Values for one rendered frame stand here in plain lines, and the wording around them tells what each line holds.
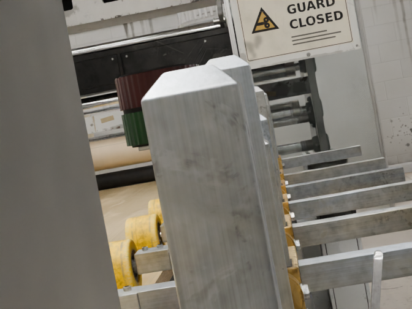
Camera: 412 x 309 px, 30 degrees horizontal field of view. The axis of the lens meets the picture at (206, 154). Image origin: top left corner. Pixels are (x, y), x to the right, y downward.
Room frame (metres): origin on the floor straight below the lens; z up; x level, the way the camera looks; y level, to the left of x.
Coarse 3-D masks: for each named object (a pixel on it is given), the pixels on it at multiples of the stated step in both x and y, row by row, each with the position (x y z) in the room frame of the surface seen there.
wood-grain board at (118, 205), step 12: (108, 192) 3.05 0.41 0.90; (120, 192) 2.94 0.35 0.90; (132, 192) 2.83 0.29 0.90; (144, 192) 2.74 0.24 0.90; (156, 192) 2.65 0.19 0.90; (108, 204) 2.53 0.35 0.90; (120, 204) 2.45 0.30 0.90; (132, 204) 2.38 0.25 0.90; (144, 204) 2.32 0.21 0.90; (108, 216) 2.16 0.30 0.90; (120, 216) 2.11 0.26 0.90; (132, 216) 2.05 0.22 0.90; (108, 228) 1.90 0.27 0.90; (120, 228) 1.86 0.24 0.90; (108, 240) 1.69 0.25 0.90; (144, 276) 1.21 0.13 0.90; (156, 276) 1.20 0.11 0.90; (168, 276) 1.27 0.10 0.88
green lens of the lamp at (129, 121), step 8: (136, 112) 0.52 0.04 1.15; (128, 120) 0.52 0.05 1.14; (136, 120) 0.52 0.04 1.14; (128, 128) 0.52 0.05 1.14; (136, 128) 0.52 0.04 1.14; (144, 128) 0.51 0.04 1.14; (128, 136) 0.53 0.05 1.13; (136, 136) 0.52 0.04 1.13; (144, 136) 0.51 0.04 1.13; (128, 144) 0.53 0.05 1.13; (136, 144) 0.52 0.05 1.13
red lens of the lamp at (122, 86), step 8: (192, 64) 0.53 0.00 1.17; (144, 72) 0.51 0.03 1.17; (152, 72) 0.51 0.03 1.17; (160, 72) 0.51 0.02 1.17; (120, 80) 0.52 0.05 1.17; (128, 80) 0.52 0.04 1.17; (136, 80) 0.51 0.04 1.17; (144, 80) 0.51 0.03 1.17; (152, 80) 0.51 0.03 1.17; (120, 88) 0.53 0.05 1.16; (128, 88) 0.52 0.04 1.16; (136, 88) 0.51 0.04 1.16; (144, 88) 0.51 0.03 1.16; (120, 96) 0.53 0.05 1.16; (128, 96) 0.52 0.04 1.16; (136, 96) 0.51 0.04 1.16; (120, 104) 0.53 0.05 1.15; (128, 104) 0.52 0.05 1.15; (136, 104) 0.52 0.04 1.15
